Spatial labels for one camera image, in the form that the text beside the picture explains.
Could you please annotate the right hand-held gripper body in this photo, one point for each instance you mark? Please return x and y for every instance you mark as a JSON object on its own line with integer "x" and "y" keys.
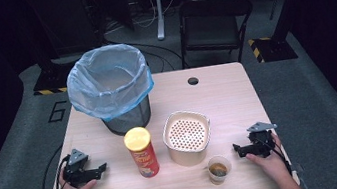
{"x": 259, "y": 143}

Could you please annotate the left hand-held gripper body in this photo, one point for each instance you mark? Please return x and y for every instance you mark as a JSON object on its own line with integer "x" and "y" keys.
{"x": 77, "y": 175}

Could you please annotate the brown tea bag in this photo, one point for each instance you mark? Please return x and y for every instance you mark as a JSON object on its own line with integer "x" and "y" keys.
{"x": 218, "y": 169}

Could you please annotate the clear plastic cup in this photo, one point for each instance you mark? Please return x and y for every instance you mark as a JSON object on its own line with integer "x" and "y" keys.
{"x": 221, "y": 179}

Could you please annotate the red chips can yellow lid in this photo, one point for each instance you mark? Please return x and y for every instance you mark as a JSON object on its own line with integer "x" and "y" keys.
{"x": 143, "y": 155}

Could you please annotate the beige strainer container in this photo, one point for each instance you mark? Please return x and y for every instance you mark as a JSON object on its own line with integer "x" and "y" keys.
{"x": 187, "y": 138}

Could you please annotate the black mesh trash bin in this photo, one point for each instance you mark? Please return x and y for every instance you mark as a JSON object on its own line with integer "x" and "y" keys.
{"x": 130, "y": 122}

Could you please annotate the person's right hand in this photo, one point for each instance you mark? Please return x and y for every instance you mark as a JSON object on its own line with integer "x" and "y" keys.
{"x": 269, "y": 165}

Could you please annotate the blue plastic bin bag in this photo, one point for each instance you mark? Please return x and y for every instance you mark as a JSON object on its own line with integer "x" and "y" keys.
{"x": 107, "y": 80}

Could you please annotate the black folding chair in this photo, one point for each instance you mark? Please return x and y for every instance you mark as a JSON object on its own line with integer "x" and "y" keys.
{"x": 214, "y": 30}

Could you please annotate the dark cabinet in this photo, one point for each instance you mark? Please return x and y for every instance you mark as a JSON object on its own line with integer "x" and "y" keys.
{"x": 64, "y": 22}

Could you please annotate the black base plate striped edge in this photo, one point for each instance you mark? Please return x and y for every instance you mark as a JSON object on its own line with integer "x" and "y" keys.
{"x": 272, "y": 50}
{"x": 50, "y": 83}

